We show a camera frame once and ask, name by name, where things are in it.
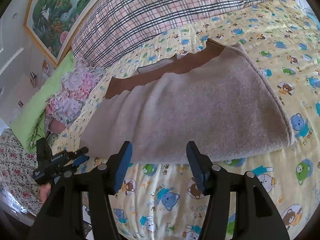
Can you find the beige knit sweater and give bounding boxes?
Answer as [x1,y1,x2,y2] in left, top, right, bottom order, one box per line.
[80,40,294,164]

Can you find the person's left hand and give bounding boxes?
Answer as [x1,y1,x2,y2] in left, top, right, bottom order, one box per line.
[39,183,52,204]

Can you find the floral fabric at bedside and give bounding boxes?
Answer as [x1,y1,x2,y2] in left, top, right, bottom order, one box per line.
[0,128,42,215]

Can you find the green pillow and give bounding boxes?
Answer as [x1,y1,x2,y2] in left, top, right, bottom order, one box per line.
[10,51,74,153]

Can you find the floral ruffled pillow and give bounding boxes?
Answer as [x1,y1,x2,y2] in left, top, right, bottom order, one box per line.
[45,58,106,134]

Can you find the framed landscape painting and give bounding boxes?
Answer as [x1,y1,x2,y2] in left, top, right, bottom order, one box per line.
[23,0,99,66]

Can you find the pink plaid quilt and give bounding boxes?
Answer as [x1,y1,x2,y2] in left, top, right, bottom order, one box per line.
[72,0,268,68]

